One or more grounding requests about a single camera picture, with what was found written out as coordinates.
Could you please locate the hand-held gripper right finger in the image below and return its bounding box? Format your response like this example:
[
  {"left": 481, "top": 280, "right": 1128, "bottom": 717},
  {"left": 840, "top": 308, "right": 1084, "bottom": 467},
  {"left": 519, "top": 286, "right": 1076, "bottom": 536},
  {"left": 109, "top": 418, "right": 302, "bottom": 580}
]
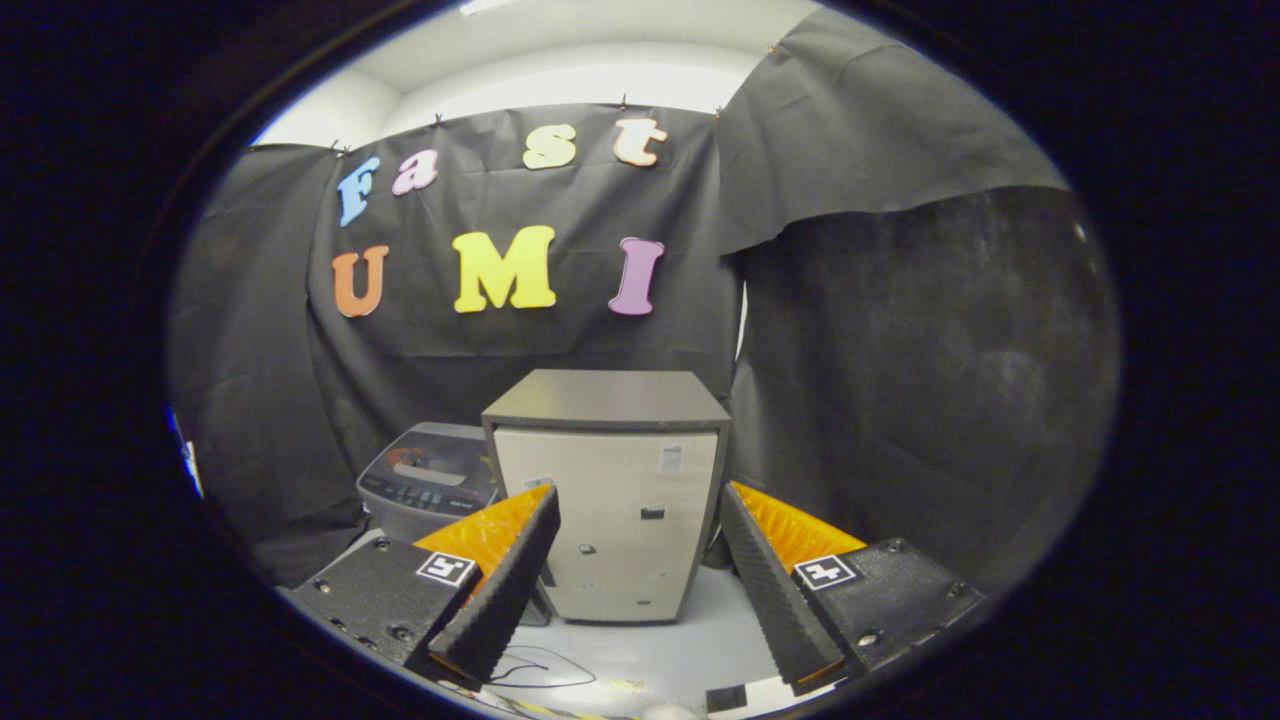
[{"left": 720, "top": 482, "right": 991, "bottom": 698}]

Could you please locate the grey washing machine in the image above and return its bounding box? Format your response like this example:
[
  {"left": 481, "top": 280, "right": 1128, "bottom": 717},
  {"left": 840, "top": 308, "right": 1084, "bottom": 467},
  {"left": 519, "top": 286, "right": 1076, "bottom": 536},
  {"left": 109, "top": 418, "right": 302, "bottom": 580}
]
[{"left": 356, "top": 422, "right": 501, "bottom": 547}]

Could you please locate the thin black cable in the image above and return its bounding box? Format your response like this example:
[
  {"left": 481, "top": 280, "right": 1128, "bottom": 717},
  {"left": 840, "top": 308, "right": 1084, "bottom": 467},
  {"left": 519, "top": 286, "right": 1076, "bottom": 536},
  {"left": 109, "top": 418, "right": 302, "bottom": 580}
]
[{"left": 490, "top": 645, "right": 598, "bottom": 691}]

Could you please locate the dark washing machine lid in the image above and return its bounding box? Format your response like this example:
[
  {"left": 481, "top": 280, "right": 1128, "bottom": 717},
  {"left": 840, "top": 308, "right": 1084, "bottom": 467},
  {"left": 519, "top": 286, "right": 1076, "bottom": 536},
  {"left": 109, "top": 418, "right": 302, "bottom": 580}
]
[{"left": 384, "top": 424, "right": 493, "bottom": 491}]

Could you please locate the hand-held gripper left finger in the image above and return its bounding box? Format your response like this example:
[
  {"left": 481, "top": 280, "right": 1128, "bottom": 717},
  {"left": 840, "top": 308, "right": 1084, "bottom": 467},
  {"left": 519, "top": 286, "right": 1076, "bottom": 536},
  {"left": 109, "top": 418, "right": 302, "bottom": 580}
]
[{"left": 285, "top": 484, "right": 563, "bottom": 692}]

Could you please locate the beige cabinet with grey top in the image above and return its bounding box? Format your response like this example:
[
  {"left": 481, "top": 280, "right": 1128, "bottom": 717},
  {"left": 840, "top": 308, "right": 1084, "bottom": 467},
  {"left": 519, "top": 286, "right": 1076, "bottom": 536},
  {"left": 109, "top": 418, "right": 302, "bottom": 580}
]
[{"left": 481, "top": 369, "right": 733, "bottom": 624}]

